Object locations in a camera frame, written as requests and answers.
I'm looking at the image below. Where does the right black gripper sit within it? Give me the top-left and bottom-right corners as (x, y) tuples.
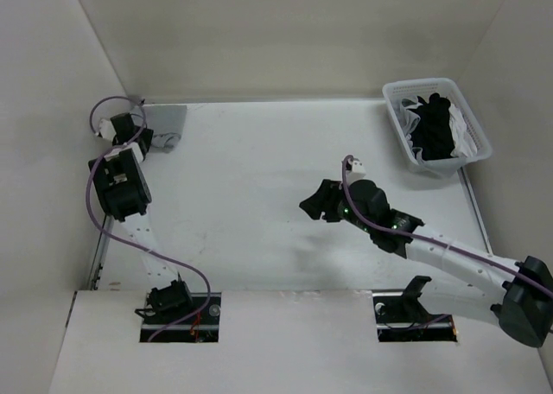
(299, 179), (374, 234)

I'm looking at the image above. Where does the grey tank top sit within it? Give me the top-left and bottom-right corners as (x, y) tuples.
(143, 105), (188, 153)

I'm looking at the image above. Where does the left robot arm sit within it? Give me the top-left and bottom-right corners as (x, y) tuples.
(91, 112), (194, 324)

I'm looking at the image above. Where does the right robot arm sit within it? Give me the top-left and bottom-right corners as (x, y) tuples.
(299, 179), (552, 347)

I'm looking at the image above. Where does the black tank top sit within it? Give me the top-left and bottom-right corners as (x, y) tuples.
(411, 93), (454, 161)

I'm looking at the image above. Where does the white tank top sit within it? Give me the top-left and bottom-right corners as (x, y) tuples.
(448, 105), (478, 158)

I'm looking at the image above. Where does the light grey garment in basket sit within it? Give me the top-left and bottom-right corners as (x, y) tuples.
(397, 97), (423, 141)

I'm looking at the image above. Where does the white plastic basket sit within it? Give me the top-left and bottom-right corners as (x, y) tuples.
(382, 78), (493, 178)

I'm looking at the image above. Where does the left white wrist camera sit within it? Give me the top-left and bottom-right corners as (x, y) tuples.
(96, 118), (116, 142)

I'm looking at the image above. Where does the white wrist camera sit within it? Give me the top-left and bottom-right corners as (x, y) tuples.
(346, 158), (366, 182)
(96, 118), (116, 142)

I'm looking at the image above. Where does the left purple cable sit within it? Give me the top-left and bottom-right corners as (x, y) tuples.
(85, 95), (213, 341)

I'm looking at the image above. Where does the purple cable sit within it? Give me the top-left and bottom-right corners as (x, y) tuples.
(85, 95), (213, 341)
(341, 154), (553, 296)

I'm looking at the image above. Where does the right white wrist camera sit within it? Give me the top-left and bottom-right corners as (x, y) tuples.
(346, 158), (366, 182)

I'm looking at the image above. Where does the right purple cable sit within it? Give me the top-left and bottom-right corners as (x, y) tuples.
(341, 154), (553, 296)

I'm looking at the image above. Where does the metal table edge rail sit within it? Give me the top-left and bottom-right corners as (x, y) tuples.
(86, 94), (148, 290)

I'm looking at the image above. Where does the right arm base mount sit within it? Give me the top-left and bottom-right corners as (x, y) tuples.
(372, 276), (457, 343)

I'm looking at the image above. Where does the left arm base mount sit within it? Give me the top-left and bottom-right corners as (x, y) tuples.
(135, 293), (222, 344)

